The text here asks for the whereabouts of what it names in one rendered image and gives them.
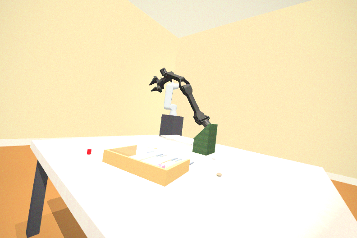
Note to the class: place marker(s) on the light orange open-top tray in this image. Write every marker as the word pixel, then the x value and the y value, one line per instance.
pixel 156 165

